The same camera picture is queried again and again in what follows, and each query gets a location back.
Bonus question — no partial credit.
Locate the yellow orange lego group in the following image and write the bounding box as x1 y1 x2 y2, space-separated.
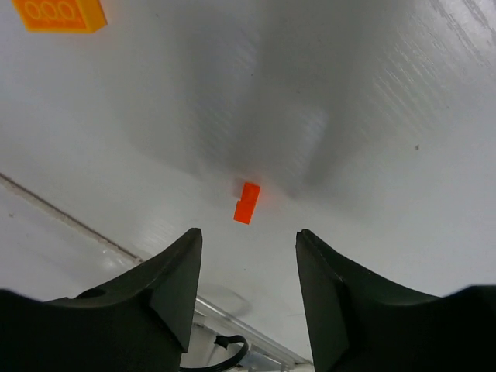
12 0 108 33

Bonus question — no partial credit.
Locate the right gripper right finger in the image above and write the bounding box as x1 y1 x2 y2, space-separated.
296 229 495 371

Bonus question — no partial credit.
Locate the orange lego stack right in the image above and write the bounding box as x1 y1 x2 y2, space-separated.
233 182 261 225

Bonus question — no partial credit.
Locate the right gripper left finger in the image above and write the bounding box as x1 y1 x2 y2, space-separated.
1 228 202 371

